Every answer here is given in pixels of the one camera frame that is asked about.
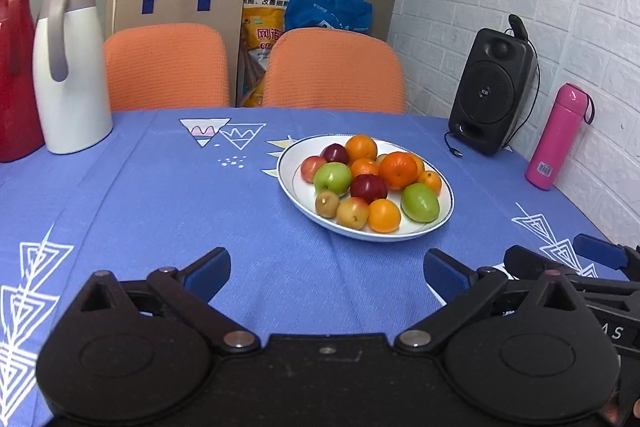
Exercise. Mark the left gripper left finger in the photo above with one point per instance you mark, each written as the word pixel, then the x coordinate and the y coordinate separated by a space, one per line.
pixel 186 294

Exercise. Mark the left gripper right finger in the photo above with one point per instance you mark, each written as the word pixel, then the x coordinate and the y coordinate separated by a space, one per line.
pixel 468 295

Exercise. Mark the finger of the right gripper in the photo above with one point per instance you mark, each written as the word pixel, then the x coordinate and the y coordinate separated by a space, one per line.
pixel 526 265
pixel 607 251

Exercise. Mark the green apple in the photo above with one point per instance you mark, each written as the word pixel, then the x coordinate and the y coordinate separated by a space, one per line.
pixel 419 203
pixel 335 177

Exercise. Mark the yellow orange front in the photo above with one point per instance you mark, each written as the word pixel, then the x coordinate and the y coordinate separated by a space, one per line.
pixel 384 216

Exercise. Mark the small orange tangerine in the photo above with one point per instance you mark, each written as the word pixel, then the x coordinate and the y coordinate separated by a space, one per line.
pixel 432 180

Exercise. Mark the red yellow peach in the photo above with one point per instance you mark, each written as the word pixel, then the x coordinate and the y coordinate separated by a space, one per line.
pixel 352 213

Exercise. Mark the large orange tangerine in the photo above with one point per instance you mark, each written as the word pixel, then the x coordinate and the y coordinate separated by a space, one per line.
pixel 398 170

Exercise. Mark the dark red plum front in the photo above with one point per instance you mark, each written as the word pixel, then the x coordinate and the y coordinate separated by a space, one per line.
pixel 368 187

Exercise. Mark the dark red plum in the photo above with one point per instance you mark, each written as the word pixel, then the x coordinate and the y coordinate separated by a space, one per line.
pixel 368 187
pixel 336 153

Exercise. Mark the small tan kiwi fruit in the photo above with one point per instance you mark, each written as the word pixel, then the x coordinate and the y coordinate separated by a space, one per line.
pixel 380 158

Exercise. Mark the small red peach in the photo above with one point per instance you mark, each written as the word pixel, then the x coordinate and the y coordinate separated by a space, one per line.
pixel 310 166

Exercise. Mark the dark red plum back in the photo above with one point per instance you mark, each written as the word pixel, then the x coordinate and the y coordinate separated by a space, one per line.
pixel 336 153

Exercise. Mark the white plate blue rim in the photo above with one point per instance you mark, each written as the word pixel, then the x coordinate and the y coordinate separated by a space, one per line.
pixel 303 195

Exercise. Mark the pink thermos bottle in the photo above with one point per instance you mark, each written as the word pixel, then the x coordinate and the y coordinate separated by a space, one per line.
pixel 572 107

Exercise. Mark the black speaker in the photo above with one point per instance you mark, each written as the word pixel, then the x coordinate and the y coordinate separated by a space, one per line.
pixel 492 88

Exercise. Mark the white thermos jug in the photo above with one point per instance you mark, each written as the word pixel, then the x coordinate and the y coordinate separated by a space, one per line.
pixel 70 76

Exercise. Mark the left orange chair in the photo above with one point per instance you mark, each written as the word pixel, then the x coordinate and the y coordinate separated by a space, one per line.
pixel 167 66

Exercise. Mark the orange chair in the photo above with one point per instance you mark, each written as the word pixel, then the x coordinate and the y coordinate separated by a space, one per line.
pixel 331 69
pixel 167 66

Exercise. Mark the red thermos jug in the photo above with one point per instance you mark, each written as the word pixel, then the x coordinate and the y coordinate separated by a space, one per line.
pixel 21 132

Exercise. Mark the right orange chair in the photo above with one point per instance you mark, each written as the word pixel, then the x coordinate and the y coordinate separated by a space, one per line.
pixel 331 69

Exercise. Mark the yellow snack bag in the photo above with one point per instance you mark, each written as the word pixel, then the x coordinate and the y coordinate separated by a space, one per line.
pixel 261 28

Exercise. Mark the brown paper bag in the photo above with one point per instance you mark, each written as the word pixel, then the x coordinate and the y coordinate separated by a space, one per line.
pixel 224 16

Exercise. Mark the blue tote bag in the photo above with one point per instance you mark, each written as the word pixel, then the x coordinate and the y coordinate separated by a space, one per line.
pixel 351 15

